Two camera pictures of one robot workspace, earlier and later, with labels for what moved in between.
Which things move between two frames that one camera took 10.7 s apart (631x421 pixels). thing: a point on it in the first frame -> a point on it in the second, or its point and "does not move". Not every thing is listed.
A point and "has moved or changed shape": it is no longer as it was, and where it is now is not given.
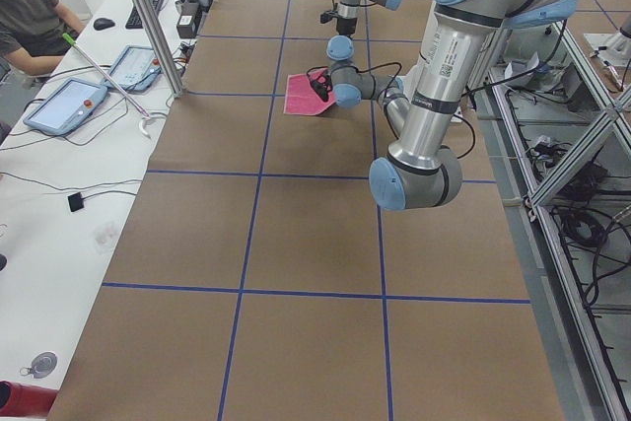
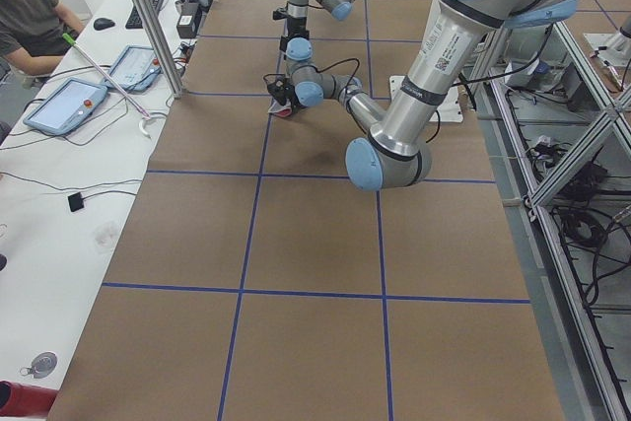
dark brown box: (185, 23) does not move
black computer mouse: (104, 24) does not move
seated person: (35, 28) does not move
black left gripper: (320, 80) -> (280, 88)
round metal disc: (42, 365) does not move
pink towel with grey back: (302, 98) has moved or changed shape
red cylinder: (22, 400) does not move
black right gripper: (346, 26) -> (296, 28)
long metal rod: (80, 49) does not move
